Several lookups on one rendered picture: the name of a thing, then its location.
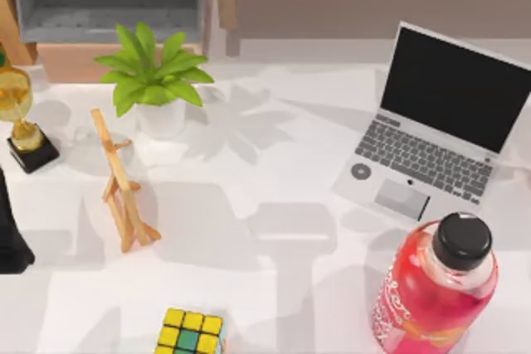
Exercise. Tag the gold trophy with black base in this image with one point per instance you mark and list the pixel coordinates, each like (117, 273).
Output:
(18, 122)

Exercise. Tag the pink bottle with black cap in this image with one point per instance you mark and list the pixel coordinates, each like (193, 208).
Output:
(431, 287)

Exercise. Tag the green plant in white pot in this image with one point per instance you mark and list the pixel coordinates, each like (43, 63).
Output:
(153, 76)

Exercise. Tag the colourful puzzle cube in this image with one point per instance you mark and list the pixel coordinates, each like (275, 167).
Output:
(188, 331)

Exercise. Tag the pale wooden drawer front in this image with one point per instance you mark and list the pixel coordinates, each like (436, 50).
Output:
(103, 61)

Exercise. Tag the grey pierced drawer inside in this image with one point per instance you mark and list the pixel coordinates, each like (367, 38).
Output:
(108, 1)

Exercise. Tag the silver laptop with black screen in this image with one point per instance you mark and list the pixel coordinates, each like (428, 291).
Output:
(439, 122)

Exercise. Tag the small wooden easel stand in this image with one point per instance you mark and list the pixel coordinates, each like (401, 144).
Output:
(120, 188)

